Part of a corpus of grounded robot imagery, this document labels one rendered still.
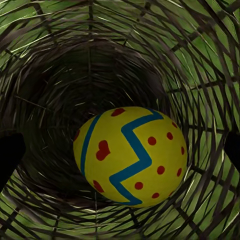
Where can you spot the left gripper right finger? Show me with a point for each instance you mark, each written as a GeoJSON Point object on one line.
{"type": "Point", "coordinates": [232, 149]}

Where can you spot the easter egg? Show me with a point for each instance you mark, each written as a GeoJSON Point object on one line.
{"type": "Point", "coordinates": [134, 156]}

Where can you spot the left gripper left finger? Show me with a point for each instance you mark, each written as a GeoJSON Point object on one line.
{"type": "Point", "coordinates": [12, 150]}

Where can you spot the wicker basket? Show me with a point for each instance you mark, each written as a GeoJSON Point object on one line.
{"type": "Point", "coordinates": [43, 197]}

